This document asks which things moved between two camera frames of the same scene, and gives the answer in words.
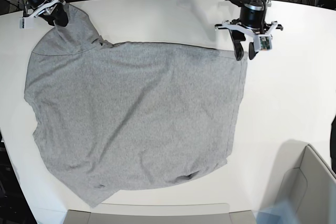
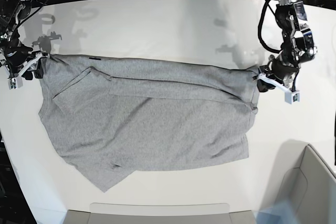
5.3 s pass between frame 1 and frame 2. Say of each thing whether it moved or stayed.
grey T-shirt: moved
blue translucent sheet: stayed
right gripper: moved
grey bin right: stayed
